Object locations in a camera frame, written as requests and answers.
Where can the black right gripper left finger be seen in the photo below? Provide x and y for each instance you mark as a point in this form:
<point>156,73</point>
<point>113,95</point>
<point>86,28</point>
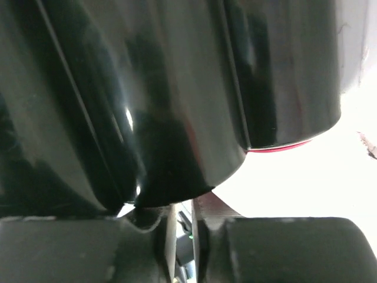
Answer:
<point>138,247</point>

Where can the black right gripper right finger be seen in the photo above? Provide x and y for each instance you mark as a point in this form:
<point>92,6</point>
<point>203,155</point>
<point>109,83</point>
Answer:
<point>231,248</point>

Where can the pink bottom drawer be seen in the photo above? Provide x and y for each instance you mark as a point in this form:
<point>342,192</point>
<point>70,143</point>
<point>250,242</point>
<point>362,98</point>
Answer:
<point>259,147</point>

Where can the black drawer cabinet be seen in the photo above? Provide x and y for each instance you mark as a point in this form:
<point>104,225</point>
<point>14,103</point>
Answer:
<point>154,102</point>

